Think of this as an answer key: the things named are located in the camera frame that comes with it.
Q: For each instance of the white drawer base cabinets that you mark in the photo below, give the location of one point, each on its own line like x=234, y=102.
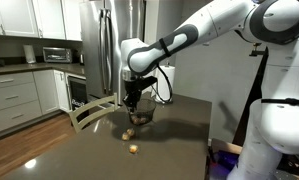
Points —
x=15, y=100

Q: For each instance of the small beige ball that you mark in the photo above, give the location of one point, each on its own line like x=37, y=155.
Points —
x=133, y=149
x=135, y=118
x=125, y=136

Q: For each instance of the light grey dining chair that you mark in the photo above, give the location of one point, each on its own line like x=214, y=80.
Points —
x=76, y=121

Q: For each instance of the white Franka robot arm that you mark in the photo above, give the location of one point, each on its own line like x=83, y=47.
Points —
x=282, y=110

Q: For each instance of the wooden board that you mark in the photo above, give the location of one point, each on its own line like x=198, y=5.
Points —
x=227, y=146

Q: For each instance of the stainless steel fridge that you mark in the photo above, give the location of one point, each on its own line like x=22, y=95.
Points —
x=95, y=50

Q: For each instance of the white paper towel roll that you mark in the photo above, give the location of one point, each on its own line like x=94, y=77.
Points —
x=166, y=81

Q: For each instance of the black wine cooler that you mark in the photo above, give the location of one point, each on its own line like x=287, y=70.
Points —
x=77, y=93

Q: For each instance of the white wall cabinets over toaster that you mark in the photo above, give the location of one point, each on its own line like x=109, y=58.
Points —
x=22, y=16

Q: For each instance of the metal paper towel holder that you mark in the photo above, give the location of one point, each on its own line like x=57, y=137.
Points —
x=168, y=63

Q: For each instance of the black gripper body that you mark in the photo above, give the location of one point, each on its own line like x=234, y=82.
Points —
x=134, y=91

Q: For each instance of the black tripod pole with clamp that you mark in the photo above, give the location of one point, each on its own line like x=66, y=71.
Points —
x=252, y=96

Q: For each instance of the dark toaster countertop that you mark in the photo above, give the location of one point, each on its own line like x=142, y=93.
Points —
x=29, y=67

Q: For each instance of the small beige packet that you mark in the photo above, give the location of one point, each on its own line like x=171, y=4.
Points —
x=131, y=132
x=143, y=119

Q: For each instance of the silver toaster oven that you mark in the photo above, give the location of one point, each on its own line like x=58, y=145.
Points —
x=57, y=55

